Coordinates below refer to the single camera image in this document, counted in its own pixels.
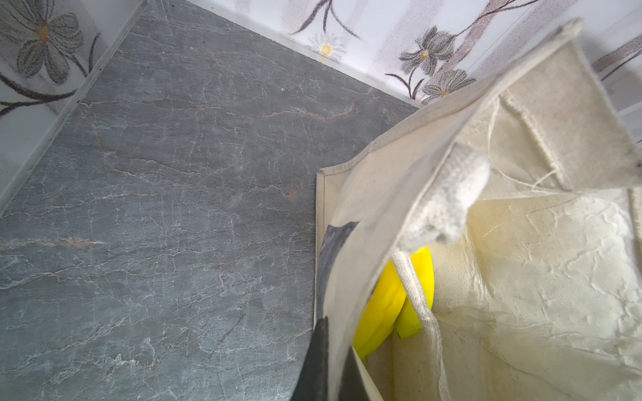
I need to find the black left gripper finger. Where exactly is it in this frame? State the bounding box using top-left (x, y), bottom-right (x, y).
top-left (289, 316), bottom-right (372, 401)

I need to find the yellow banana bunch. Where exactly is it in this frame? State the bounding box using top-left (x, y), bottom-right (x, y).
top-left (353, 247), bottom-right (435, 361)

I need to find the cream canvas tote bag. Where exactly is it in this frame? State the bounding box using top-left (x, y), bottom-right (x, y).
top-left (314, 18), bottom-right (641, 400)

